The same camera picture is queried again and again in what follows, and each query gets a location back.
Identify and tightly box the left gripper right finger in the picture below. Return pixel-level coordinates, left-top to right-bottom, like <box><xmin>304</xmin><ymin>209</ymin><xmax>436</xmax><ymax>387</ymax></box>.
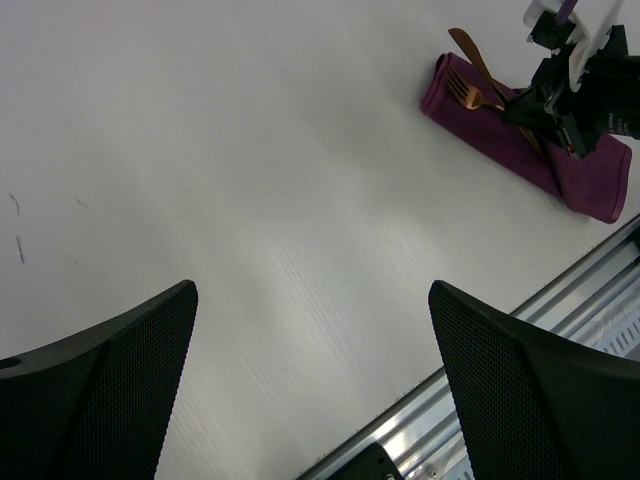
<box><xmin>428</xmin><ymin>280</ymin><xmax>639</xmax><ymax>479</ymax></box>

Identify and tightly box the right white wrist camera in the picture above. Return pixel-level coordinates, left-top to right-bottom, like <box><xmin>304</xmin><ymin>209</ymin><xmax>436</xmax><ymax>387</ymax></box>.
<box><xmin>523</xmin><ymin>0</ymin><xmax>624</xmax><ymax>92</ymax></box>

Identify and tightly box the copper fork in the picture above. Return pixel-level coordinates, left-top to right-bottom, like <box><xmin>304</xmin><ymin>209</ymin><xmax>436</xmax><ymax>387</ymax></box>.
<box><xmin>444</xmin><ymin>69</ymin><xmax>505</xmax><ymax>112</ymax></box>

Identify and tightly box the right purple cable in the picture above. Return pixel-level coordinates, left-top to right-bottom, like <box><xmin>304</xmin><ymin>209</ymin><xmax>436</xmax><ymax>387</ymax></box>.
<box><xmin>555</xmin><ymin>0</ymin><xmax>581</xmax><ymax>24</ymax></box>

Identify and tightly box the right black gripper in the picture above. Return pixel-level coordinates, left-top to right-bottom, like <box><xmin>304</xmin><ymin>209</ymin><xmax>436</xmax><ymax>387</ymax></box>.
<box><xmin>502</xmin><ymin>24</ymin><xmax>639</xmax><ymax>158</ymax></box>

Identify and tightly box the copper knife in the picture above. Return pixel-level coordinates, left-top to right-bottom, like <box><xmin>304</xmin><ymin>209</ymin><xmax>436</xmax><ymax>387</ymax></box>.
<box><xmin>448</xmin><ymin>28</ymin><xmax>544</xmax><ymax>151</ymax></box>

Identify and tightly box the slotted grey cable duct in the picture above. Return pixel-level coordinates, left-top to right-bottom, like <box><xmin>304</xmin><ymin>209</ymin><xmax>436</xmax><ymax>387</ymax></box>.
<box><xmin>594</xmin><ymin>314</ymin><xmax>639</xmax><ymax>358</ymax></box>

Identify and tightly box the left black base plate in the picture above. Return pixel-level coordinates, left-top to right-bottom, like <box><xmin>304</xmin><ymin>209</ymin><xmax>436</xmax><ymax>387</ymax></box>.
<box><xmin>316</xmin><ymin>443</ymin><xmax>404</xmax><ymax>480</ymax></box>

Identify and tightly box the purple cloth napkin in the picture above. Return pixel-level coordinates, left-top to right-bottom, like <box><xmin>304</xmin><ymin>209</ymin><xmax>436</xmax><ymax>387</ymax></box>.
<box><xmin>420</xmin><ymin>53</ymin><xmax>632</xmax><ymax>224</ymax></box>

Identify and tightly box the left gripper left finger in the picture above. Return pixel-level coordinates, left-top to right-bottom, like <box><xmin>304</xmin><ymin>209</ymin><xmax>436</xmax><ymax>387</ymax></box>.
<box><xmin>1</xmin><ymin>280</ymin><xmax>198</xmax><ymax>479</ymax></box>

